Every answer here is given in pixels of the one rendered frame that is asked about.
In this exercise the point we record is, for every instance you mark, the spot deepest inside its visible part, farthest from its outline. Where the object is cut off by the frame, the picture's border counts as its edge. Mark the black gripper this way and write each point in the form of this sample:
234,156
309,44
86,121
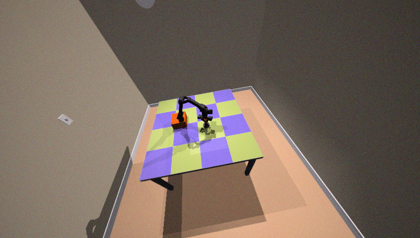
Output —
202,117

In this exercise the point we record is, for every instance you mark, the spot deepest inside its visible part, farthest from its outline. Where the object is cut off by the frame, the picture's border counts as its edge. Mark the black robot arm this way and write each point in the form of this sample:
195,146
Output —
201,107

